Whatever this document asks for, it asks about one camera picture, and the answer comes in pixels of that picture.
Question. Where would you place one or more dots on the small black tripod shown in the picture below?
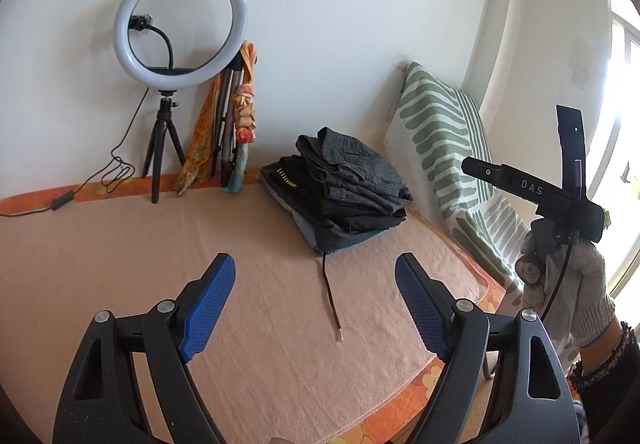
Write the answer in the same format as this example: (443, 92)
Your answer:
(160, 139)

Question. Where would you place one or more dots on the folded silver tripod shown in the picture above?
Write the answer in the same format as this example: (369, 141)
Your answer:
(227, 124)

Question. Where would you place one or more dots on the grey tweed pants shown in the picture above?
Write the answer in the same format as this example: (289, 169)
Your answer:
(350, 169)

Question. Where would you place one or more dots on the orange patterned scarf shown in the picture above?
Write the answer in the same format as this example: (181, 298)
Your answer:
(197, 144)

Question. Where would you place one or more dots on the folded black pants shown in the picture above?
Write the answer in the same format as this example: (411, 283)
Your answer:
(360, 224)

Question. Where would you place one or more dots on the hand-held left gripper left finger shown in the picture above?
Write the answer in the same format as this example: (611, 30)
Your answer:
(207, 309)

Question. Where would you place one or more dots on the person's right forearm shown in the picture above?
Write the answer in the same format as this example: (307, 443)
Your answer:
(615, 374)

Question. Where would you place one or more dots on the bright window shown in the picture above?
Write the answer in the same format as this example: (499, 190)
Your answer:
(625, 74)

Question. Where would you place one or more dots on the knotted orange teal scarf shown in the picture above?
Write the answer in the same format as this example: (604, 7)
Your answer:
(245, 114)

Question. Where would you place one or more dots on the person's right hand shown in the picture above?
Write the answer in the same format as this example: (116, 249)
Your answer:
(590, 289)

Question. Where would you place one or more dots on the green striped pillow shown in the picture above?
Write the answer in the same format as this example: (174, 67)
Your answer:
(440, 124)

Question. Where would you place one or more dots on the pink blanket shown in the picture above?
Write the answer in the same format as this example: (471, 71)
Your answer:
(125, 249)

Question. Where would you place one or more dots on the orange floral sheet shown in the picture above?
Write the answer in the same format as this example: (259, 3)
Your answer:
(25, 204)

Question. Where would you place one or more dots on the folded blue jeans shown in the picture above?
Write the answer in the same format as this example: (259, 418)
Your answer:
(305, 229)

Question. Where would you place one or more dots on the folded dark grey garment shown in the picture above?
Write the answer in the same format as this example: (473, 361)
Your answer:
(340, 241)

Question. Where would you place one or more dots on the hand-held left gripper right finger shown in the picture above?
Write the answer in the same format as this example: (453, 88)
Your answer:
(422, 304)

